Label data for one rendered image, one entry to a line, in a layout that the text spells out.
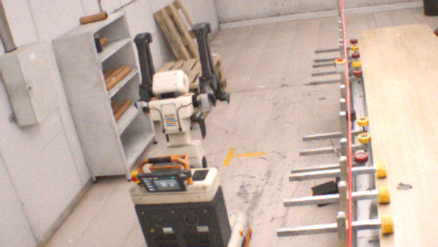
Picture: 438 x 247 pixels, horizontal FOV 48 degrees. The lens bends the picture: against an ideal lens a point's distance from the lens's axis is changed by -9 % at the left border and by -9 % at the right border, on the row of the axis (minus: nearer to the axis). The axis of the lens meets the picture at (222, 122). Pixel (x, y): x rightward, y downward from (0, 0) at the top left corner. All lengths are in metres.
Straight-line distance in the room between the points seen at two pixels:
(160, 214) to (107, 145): 2.01
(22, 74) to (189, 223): 1.84
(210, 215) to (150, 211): 0.39
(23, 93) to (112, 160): 1.42
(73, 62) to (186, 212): 2.27
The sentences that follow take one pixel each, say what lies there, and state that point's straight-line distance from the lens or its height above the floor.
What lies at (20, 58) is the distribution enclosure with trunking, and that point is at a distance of 4.29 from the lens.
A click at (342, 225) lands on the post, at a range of 2.06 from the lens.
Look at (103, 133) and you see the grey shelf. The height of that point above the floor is 0.54.
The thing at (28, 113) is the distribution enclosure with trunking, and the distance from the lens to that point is 4.39.
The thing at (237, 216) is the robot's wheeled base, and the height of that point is 0.28.
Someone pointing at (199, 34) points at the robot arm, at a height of 1.57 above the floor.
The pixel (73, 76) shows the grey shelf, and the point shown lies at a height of 1.16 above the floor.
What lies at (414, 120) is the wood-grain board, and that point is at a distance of 3.39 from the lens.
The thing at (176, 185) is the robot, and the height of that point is 0.84.
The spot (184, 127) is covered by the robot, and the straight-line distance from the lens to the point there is 3.42.
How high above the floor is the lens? 2.28
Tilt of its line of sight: 21 degrees down
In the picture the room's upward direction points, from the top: 12 degrees counter-clockwise
